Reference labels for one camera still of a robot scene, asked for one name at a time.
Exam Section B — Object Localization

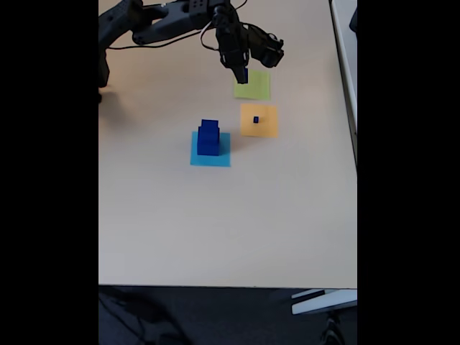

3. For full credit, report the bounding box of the medium blue cube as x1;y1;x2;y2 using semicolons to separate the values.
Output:
201;119;220;140

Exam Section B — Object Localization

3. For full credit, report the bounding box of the green paper square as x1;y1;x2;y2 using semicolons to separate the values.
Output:
233;68;271;101

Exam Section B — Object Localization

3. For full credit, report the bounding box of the orange paper square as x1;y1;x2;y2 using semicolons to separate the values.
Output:
239;103;280;139

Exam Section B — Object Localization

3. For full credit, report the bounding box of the light blue paper square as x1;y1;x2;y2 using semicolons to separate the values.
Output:
190;131;231;168

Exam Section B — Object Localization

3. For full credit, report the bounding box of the large blue cube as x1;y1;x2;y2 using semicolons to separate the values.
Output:
197;126;221;157

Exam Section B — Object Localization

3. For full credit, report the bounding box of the white table foot bar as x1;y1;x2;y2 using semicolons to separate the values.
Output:
290;288;358;316

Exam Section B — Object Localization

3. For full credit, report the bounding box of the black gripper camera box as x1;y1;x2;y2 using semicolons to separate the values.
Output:
249;28;285;69

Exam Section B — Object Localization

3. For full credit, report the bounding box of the short looped wrist cable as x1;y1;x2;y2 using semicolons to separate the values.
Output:
200;21;221;51

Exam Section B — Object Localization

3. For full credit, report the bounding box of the thick black floor cable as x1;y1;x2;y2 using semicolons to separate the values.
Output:
98;287;188;345

